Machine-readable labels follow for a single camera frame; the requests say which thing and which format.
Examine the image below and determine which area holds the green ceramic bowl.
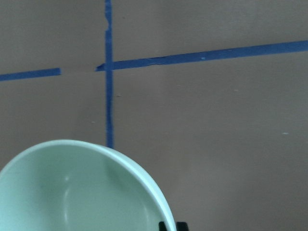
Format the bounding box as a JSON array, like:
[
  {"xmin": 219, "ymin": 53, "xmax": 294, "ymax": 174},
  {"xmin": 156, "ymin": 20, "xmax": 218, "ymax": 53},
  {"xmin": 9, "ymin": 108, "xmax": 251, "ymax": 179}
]
[{"xmin": 0, "ymin": 140, "xmax": 176, "ymax": 231}]

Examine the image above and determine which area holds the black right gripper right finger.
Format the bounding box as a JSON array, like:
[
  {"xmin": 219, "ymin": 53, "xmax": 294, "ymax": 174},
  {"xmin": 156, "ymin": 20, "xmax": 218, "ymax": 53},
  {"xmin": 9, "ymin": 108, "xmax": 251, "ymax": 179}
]
[{"xmin": 176, "ymin": 221, "xmax": 189, "ymax": 231}]

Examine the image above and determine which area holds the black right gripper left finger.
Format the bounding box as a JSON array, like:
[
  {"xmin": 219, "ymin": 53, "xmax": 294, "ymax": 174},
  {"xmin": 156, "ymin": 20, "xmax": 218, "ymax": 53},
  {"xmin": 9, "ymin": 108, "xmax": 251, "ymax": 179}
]
[{"xmin": 158, "ymin": 221, "xmax": 167, "ymax": 231}]

